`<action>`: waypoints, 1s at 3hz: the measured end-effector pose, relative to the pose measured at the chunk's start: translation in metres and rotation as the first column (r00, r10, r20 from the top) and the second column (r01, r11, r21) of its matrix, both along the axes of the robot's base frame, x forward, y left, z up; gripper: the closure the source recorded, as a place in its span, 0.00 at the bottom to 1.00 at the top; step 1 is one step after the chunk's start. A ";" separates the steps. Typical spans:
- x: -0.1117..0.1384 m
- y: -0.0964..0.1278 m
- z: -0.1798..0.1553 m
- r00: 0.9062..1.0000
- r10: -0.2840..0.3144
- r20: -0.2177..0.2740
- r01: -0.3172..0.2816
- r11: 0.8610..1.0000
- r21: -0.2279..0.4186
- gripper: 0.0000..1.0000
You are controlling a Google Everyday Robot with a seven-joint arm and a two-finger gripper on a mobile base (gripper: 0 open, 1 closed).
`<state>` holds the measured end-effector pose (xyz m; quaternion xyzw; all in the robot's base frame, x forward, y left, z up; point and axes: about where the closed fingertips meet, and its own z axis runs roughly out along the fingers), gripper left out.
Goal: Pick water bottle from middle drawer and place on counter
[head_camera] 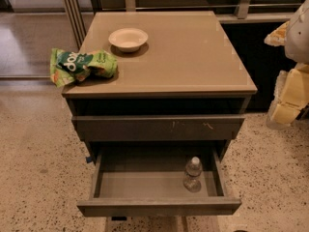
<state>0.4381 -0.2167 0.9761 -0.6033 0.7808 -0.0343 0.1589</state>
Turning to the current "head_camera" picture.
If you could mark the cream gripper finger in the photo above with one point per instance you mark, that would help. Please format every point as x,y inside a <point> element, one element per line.
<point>291,95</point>
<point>278,36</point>

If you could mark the clear plastic water bottle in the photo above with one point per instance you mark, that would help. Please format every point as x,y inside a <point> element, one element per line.
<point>192,173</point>

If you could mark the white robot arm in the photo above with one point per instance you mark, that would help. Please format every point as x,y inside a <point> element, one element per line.
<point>297,38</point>

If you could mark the grey drawer cabinet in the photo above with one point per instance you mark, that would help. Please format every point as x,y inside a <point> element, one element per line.
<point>187,67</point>

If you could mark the closed grey top drawer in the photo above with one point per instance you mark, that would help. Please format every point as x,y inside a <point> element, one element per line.
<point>157,128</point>

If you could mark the open grey middle drawer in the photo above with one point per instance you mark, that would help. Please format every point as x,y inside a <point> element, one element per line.
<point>148,182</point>

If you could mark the white paper bowl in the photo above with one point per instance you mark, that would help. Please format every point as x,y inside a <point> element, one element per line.
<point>128,39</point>

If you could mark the green snack chip bag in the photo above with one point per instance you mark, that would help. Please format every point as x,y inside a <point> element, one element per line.
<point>68,67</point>

